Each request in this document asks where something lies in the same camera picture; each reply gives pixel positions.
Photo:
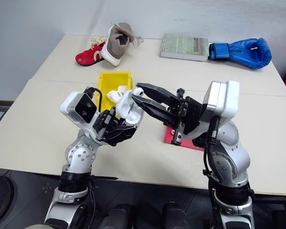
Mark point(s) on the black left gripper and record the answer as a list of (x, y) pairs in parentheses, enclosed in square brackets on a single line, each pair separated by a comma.
[(104, 124)]

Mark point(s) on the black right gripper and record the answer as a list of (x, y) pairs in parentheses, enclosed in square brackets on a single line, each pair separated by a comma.
[(190, 114)]

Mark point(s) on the white earbud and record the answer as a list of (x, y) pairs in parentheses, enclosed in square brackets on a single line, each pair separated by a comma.
[(138, 91), (172, 131)]

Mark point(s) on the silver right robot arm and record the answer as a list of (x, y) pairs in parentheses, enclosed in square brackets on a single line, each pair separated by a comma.
[(231, 162)]

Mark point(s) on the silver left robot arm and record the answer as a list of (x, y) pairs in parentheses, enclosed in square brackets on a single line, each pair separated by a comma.
[(79, 157)]

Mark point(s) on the yellow plastic bin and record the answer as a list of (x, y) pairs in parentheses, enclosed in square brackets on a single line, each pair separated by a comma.
[(109, 82)]

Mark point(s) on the red mat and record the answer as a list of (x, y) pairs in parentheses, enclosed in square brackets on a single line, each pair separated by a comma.
[(168, 138)]

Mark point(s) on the green covered book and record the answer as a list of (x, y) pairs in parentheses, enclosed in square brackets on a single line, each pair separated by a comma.
[(181, 46)]

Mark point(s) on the grey shoe with white sole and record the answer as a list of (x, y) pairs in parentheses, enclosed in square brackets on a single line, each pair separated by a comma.
[(115, 45)]

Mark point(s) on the red shoe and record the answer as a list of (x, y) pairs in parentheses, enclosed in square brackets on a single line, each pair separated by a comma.
[(87, 56)]

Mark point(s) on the dark rounded shape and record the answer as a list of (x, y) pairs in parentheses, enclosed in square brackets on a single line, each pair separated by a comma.
[(0, 198), (176, 215), (119, 215)]

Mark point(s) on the blue boxing glove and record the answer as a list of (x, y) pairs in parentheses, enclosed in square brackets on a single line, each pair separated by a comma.
[(248, 53)]

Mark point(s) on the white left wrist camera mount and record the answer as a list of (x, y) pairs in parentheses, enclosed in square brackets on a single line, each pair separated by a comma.
[(70, 105)]

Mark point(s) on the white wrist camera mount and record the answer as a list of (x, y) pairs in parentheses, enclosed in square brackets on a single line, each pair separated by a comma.
[(221, 100), (70, 105)]

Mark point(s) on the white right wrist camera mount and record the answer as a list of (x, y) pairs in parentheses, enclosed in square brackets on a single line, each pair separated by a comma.
[(221, 100)]

